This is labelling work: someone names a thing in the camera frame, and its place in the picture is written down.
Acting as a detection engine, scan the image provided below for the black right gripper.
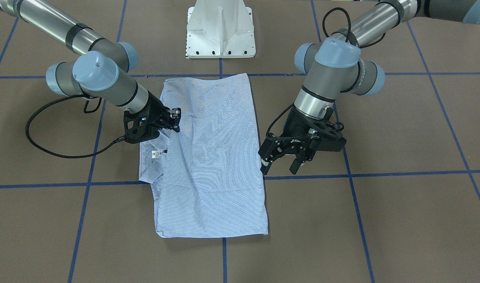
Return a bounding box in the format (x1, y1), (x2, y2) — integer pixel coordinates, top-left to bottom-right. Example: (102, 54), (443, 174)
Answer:
(123, 94), (182, 144)

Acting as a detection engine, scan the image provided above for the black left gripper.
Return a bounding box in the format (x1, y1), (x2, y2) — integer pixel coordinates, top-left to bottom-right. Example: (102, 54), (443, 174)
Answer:
(258, 105), (347, 175)

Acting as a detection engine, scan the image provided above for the light blue striped shirt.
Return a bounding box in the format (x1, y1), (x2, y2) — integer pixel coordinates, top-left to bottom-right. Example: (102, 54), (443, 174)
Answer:
(139, 74), (269, 238)

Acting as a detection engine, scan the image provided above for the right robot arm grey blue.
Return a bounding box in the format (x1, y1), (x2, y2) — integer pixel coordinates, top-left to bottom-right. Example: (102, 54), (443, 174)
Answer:
(0, 0), (181, 144)

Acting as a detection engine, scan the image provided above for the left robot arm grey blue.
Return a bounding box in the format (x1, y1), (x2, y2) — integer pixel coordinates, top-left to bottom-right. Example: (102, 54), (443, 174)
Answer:
(258, 0), (480, 175)

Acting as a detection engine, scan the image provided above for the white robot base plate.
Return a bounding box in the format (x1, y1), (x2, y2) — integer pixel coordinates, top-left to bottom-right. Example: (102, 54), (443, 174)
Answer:
(185, 0), (257, 59)

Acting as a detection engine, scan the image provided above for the black braided camera cable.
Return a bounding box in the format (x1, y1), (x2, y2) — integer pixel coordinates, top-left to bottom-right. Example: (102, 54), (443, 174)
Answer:
(266, 7), (386, 142)

